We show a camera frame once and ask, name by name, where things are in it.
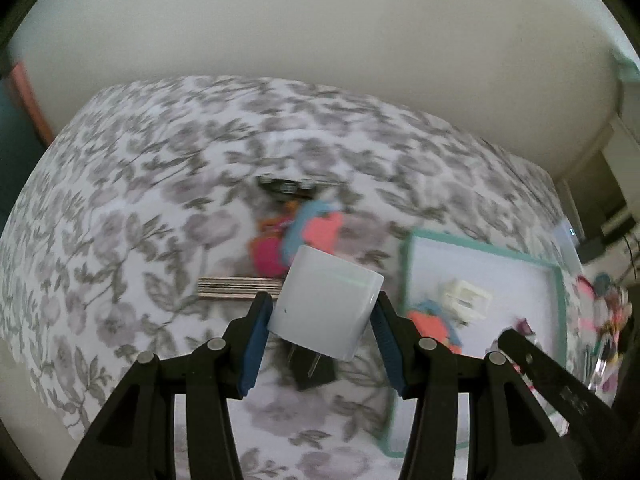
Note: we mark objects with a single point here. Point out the magenta round toy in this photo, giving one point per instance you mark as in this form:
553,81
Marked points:
267,257

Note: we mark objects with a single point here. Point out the pink and blue toy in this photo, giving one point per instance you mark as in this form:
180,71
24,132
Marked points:
322,227

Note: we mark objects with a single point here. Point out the white plug charger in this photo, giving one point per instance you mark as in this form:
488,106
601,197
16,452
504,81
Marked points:
325,305

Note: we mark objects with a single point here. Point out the red and white toy can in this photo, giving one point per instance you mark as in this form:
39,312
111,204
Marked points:
274,224

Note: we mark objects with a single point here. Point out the small black box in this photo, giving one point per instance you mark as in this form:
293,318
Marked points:
320,377

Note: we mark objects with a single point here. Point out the grey floral blanket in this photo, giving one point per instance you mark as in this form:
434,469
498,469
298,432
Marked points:
125,185

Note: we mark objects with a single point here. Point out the teal shallow cardboard box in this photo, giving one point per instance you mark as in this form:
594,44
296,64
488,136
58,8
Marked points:
500,280

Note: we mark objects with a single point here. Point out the brown wooden frame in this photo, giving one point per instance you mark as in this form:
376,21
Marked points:
32,105

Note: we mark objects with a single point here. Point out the white plastic frame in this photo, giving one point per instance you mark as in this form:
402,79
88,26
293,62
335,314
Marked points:
465,300

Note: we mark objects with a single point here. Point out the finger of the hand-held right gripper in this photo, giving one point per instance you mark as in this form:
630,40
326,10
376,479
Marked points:
530,360

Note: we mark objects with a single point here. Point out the brown ridged bar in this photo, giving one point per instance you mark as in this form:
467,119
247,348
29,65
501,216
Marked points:
230,287

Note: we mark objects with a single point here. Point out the orange and blue toy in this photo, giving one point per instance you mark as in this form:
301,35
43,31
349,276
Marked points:
430,325

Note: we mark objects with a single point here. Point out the pale teal cloth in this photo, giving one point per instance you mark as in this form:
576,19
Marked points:
629,65

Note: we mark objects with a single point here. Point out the pile of colourful toys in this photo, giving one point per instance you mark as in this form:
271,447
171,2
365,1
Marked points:
605,310

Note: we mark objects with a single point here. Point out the white plastic device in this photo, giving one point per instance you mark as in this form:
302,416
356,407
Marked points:
567,245

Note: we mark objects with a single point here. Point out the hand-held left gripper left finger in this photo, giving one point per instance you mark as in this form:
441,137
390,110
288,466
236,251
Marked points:
252,350

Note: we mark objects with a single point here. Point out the black toy car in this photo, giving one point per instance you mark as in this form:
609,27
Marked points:
290,187

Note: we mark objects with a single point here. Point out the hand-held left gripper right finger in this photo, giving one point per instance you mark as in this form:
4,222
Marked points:
387,355

